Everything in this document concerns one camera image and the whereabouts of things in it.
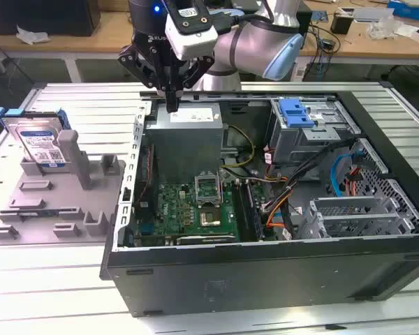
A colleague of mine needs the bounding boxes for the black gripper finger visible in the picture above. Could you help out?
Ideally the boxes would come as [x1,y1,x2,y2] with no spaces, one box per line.
[173,57,216,112]
[117,44,175,112]

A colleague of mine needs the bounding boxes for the orange wire bundle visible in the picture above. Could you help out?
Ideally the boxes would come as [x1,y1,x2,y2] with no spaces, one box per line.
[263,193,291,230]

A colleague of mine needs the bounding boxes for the black computer tower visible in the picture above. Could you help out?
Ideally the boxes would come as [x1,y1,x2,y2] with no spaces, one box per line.
[0,0,102,38]

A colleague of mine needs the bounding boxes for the clear plastic bags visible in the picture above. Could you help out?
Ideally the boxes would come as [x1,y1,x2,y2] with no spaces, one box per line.
[366,17,406,40]

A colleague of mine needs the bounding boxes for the green motherboard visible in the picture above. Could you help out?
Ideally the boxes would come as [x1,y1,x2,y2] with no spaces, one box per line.
[134,179,266,245]

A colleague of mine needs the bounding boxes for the black RAM slot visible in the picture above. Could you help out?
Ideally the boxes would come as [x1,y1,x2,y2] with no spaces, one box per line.
[232,181,249,242]

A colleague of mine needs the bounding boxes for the blue drive carrier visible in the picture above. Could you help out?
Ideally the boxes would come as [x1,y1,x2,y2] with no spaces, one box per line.
[279,99,317,128]

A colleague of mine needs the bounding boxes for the grey parts rack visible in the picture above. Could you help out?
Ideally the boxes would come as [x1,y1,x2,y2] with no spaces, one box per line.
[0,129,126,247]

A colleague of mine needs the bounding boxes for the black PC case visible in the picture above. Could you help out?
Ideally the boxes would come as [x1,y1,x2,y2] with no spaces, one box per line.
[99,89,419,318]

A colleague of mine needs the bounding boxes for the blue data wire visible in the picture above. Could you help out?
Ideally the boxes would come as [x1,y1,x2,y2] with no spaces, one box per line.
[330,146,364,207]

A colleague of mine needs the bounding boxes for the green RAM stick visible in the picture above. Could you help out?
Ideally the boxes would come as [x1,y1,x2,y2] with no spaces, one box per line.
[19,209,62,218]

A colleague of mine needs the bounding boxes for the wooden desk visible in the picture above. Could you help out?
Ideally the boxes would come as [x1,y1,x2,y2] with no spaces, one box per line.
[0,0,419,67]

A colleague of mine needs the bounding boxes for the black graphics card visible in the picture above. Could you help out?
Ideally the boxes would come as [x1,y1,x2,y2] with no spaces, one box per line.
[176,234,238,245]

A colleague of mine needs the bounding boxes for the blue cardboard box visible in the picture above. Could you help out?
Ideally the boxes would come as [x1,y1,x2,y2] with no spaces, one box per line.
[387,0,419,18]

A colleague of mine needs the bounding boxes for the small black open box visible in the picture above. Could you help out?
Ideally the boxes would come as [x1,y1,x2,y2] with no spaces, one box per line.
[330,12,355,35]

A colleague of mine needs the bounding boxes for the crumpled white paper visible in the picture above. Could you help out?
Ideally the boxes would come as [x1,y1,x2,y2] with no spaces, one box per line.
[15,24,52,45]

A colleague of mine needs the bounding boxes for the hard disk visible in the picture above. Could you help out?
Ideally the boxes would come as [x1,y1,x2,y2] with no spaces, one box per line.
[0,106,69,170]

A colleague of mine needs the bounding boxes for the yellow black wire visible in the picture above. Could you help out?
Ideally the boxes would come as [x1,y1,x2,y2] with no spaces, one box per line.
[221,124,256,170]

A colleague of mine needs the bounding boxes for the grey power supply unit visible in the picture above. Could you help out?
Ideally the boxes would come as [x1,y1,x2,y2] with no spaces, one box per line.
[145,103,224,182]

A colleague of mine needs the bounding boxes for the grey metal drive cage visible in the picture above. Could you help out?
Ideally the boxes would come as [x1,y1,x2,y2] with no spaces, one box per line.
[268,97,362,172]

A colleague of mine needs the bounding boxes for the red orange power wire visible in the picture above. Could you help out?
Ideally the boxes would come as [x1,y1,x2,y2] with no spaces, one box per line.
[345,166,363,207]

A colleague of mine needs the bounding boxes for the CPU socket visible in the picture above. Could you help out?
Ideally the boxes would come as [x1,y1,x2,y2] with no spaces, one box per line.
[198,207,224,228]

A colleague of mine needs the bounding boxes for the black RAM stick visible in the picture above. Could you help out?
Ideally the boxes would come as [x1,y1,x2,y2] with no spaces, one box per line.
[246,181,265,241]

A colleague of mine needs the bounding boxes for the black cable bundle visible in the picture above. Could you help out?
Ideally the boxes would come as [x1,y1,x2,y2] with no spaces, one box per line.
[281,137,357,241]

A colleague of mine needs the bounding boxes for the grey metal disk bay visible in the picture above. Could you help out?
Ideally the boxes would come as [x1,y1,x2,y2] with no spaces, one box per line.
[298,195,416,240]

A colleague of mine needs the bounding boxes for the black case fan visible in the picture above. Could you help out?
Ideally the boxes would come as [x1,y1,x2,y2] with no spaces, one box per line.
[135,144,160,219]

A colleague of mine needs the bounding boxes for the metal socket cover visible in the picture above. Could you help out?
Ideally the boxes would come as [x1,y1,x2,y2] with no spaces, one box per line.
[194,172,225,207]

